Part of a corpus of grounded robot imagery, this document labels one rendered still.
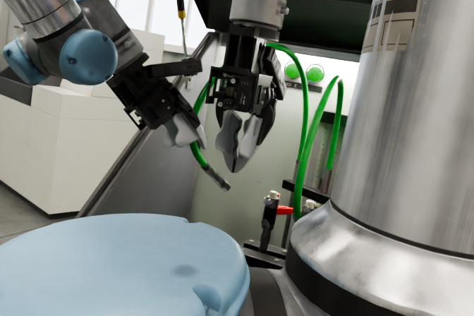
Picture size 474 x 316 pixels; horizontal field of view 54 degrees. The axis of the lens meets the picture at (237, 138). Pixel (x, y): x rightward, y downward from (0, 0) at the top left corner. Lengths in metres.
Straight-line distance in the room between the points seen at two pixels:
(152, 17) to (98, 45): 5.58
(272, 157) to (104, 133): 2.68
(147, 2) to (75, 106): 2.95
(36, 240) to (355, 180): 0.14
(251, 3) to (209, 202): 0.83
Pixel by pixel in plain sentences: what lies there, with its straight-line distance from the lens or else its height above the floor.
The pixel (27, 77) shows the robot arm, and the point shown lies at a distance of 0.78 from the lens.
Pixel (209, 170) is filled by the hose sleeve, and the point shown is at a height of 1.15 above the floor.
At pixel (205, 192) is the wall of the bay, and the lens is 1.37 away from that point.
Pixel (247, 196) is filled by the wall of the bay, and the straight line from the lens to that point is 1.32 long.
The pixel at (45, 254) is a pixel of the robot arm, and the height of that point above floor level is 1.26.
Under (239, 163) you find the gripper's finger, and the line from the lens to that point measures 0.69.
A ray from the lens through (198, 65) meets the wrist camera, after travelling 0.89.
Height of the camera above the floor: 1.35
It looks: 8 degrees down
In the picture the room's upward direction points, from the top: 10 degrees clockwise
